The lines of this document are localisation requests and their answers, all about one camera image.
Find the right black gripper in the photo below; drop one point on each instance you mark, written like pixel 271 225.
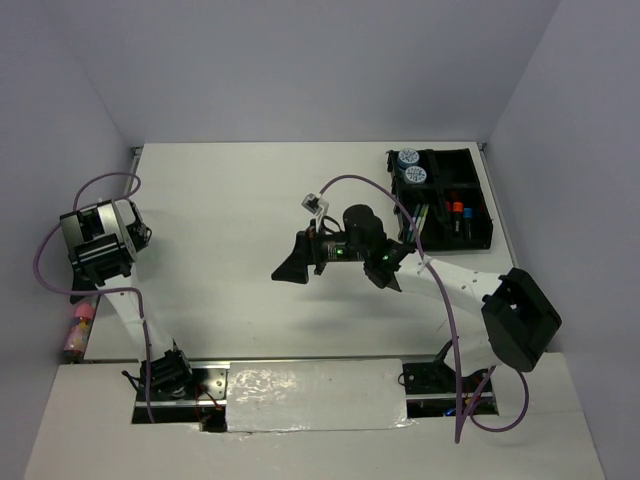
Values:
pixel 308 250

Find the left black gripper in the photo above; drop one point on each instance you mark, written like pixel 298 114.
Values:
pixel 81 285

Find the pink glitter bottle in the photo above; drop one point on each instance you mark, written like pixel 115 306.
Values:
pixel 77 339

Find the blue clear pen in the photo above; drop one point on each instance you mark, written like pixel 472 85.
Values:
pixel 412 224

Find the yellow green pen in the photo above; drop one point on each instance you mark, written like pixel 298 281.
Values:
pixel 422 220

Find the blue glitter jar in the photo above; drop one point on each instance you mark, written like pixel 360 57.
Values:
pixel 408 157
pixel 415 175

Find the orange highlighter marker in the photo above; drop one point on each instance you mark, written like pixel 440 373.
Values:
pixel 457 214

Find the blue highlighter marker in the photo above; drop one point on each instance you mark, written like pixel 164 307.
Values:
pixel 468 223

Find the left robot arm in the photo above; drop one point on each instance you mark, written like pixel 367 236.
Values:
pixel 103 243

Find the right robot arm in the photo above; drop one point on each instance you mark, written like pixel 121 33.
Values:
pixel 518 320

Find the silver foil tape strip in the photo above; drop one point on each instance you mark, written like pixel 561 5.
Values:
pixel 325 395

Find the black divided organizer tray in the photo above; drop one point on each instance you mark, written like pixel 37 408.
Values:
pixel 450 171

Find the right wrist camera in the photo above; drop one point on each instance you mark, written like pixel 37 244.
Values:
pixel 317 206

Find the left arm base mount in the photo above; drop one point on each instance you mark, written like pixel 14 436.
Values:
pixel 200 395

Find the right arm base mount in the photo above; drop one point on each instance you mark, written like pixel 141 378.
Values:
pixel 430 388

